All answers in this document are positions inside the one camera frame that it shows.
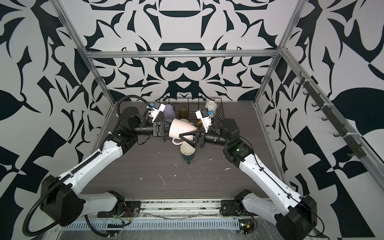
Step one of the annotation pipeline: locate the olive textured glass cup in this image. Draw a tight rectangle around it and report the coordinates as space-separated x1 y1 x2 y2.
178 105 189 120

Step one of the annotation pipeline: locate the lilac plastic cup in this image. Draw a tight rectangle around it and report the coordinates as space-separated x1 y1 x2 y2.
163 104 176 121

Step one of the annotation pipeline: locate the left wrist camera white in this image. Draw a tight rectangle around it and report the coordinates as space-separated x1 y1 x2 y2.
147 102 166 122

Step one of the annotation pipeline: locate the black wire dish rack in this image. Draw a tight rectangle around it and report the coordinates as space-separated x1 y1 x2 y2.
157 96 225 129

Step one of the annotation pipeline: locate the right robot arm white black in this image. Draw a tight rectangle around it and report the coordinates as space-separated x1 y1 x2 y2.
170 119 321 240

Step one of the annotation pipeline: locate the dark green mug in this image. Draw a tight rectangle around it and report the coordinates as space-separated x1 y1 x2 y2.
180 143 196 165

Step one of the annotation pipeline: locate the pink cream mug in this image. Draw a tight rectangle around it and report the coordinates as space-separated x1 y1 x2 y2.
169 119 197 146

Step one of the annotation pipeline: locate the yellow mug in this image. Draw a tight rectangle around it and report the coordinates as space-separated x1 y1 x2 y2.
198 118 212 133

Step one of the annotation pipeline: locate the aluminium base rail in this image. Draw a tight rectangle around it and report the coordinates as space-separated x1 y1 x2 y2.
52 197 256 221

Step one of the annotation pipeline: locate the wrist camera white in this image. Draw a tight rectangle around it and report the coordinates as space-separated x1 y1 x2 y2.
147 102 166 122
196 108 213 133

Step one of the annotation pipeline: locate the white faceted mug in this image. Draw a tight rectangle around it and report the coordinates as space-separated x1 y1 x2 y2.
206 101 218 118

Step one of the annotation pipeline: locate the white slotted cable duct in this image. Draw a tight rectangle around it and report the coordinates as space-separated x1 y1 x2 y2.
59 218 241 231

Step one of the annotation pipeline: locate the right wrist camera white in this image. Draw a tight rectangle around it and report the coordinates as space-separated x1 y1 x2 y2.
196 108 213 133

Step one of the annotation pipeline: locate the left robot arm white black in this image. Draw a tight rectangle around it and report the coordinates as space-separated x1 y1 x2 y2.
22 95 169 237

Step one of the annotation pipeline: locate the wall hook rail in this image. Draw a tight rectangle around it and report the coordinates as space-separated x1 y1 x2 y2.
297 72 367 159

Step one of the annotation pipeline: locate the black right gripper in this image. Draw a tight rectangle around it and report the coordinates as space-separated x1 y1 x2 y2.
183 122 234 149

